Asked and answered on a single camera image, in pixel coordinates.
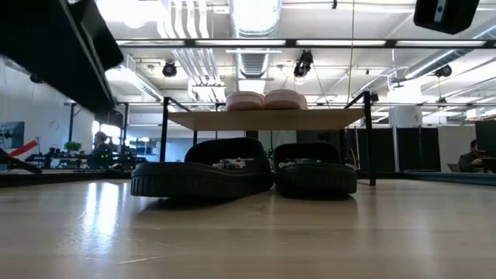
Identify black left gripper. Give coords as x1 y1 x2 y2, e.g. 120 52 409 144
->
0 0 125 114

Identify black rubber slide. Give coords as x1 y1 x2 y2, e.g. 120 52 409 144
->
273 141 358 195
130 136 275 199

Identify pink rubber slide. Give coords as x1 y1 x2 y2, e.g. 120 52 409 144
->
263 89 308 111
225 91 267 112

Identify wooden shelf black metal legs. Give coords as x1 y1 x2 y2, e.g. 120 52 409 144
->
159 91 377 187

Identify red bar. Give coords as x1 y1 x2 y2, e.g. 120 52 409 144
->
7 139 40 158

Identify person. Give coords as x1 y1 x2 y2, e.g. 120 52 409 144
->
456 139 489 174
91 130 113 170

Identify black partition panels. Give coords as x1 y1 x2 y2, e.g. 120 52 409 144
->
346 126 441 172

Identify dark computer monitor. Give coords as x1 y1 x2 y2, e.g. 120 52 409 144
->
474 119 496 158

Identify wall mounted monitor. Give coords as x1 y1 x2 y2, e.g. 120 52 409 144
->
0 121 26 150

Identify silver ceiling air duct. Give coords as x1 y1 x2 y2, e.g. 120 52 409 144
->
228 0 282 78

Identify black metal rig frame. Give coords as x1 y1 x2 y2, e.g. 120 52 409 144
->
115 37 496 50

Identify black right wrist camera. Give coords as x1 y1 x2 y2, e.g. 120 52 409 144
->
412 0 481 36

